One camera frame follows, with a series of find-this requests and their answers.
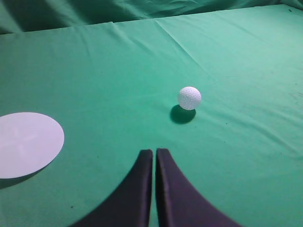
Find green backdrop cloth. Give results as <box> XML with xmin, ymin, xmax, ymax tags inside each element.
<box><xmin>0</xmin><ymin>0</ymin><xmax>303</xmax><ymax>35</ymax></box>

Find white round plate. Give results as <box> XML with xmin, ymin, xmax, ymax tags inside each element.
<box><xmin>0</xmin><ymin>112</ymin><xmax>65</xmax><ymax>179</ymax></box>

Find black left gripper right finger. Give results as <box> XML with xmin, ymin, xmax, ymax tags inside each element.
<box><xmin>155</xmin><ymin>148</ymin><xmax>240</xmax><ymax>227</ymax></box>

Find white dimpled golf ball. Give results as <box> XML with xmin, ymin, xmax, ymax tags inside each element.
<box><xmin>178</xmin><ymin>87</ymin><xmax>202</xmax><ymax>111</ymax></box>

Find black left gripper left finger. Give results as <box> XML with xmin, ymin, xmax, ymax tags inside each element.
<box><xmin>72</xmin><ymin>149</ymin><xmax>153</xmax><ymax>227</ymax></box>

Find green table cloth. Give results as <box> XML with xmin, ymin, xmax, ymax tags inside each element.
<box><xmin>0</xmin><ymin>4</ymin><xmax>303</xmax><ymax>227</ymax></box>

